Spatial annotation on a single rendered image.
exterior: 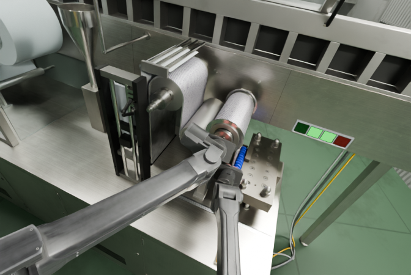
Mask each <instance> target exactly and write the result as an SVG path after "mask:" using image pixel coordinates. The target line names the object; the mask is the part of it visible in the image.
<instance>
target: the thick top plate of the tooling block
mask: <svg viewBox="0 0 411 275"><path fill-rule="evenodd" d="M255 136H256V134H255V133H253V136H252V138H251V141H250V144H249V145H250V146H252V147H254V148H253V152H252V154H251V158H250V161H249V162H247V161H244V160H243V164H242V168H241V170H242V172H243V177H242V179H244V178H245V179H247V180H248V185H247V189H246V190H242V192H243V202H244V203H246V204H248V205H251V206H253V207H255V208H258V209H260V210H262V211H264V212H267V213H268V211H269V210H270V209H271V207H272V205H273V198H274V193H275V186H276V178H277V173H278V166H279V161H280V154H281V146H282V143H280V142H279V145H278V148H274V147H273V146H272V143H273V141H274V140H272V139H269V138H267V137H263V136H261V141H255V140H254V137H255ZM242 179H241V180H242ZM266 186H269V187H271V192H270V196H269V197H264V196H262V194H261V191H262V190H263V189H264V188H265V187H266ZM240 190H241V189H240Z"/></svg>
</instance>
